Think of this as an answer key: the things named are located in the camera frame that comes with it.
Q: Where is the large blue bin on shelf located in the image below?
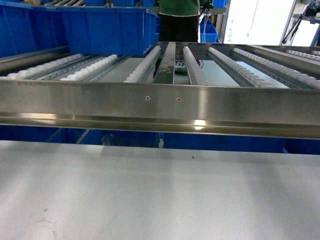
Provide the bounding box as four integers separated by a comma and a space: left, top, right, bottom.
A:
0, 0, 157, 57

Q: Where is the stainless steel roller shelf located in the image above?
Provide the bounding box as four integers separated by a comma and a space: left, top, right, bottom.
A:
0, 42, 320, 139

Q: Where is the person in green shirt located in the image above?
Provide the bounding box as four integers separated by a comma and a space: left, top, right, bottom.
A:
158, 0, 206, 43

